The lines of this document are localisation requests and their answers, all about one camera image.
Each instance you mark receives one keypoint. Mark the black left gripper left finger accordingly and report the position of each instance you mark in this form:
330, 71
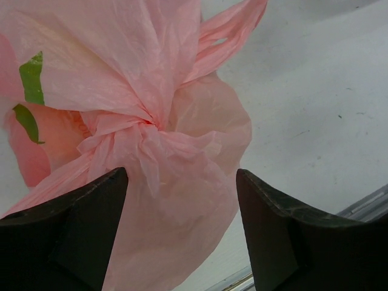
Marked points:
66, 242

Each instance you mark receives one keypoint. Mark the aluminium table edge rail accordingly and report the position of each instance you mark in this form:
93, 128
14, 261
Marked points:
369, 208

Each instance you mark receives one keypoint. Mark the pink plastic bag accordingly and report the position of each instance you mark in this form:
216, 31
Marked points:
89, 86

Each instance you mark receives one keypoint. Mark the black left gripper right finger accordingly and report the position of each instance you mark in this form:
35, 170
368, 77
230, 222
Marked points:
294, 246

